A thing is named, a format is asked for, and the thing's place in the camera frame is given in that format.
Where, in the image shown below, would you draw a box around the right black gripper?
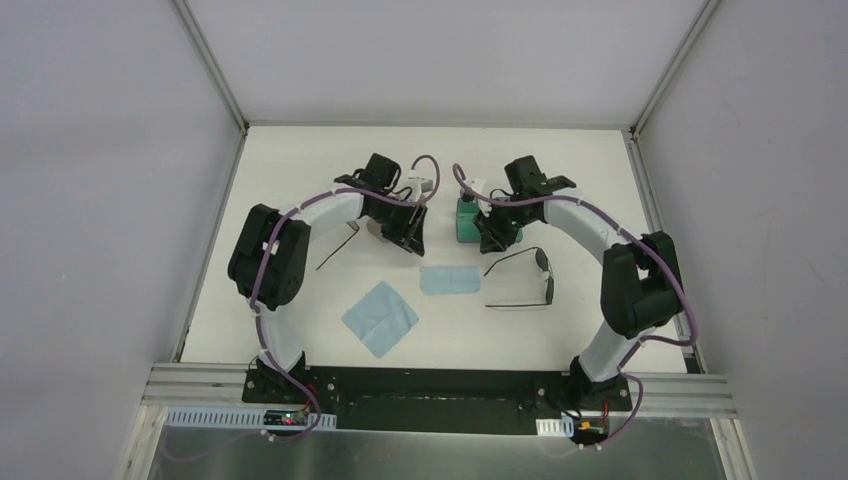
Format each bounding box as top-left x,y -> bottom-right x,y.
472,198 -> 537,256

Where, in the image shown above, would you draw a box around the blue-green glasses case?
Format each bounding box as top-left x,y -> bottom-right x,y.
455,197 -> 524,246

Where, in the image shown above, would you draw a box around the blue cleaning cloth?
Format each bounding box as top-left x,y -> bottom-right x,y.
341,281 -> 419,358
420,266 -> 481,296

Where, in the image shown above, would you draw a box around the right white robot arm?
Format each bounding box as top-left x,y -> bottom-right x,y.
465,156 -> 688,410

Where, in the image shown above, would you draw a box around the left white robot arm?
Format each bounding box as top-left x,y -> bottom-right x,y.
227,153 -> 442,408

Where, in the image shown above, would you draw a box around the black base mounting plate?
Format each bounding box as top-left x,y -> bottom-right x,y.
242,363 -> 634,435

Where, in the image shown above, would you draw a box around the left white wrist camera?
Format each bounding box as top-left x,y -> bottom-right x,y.
405,176 -> 434,203

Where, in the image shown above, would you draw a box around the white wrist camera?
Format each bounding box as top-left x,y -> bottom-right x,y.
405,176 -> 434,203
460,178 -> 492,217

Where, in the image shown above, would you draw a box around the right thin-frame sunglasses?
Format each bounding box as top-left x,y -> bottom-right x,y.
483,246 -> 556,310

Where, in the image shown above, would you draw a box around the thin-frame sunglasses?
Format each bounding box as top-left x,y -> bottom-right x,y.
315,221 -> 360,271
483,246 -> 556,310

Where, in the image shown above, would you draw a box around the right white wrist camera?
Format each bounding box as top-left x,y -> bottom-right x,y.
460,178 -> 492,217

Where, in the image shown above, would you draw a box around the left thin-frame sunglasses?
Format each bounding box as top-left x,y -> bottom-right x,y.
315,221 -> 360,271

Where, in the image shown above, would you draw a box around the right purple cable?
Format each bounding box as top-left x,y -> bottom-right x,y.
452,162 -> 700,460

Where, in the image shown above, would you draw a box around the purple cable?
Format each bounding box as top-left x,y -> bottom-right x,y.
452,162 -> 700,460
161,154 -> 442,463

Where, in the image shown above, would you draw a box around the right white cable duct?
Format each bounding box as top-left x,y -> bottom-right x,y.
535,416 -> 575,438

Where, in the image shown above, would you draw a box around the white cable duct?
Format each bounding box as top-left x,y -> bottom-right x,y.
164,406 -> 337,431
535,416 -> 575,438

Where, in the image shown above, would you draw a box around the left white cable duct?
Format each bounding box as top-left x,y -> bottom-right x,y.
164,406 -> 337,431

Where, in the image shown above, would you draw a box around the aluminium front rail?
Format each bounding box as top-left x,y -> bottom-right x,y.
142,363 -> 738,419

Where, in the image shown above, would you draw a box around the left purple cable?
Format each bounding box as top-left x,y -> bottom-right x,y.
161,154 -> 442,463

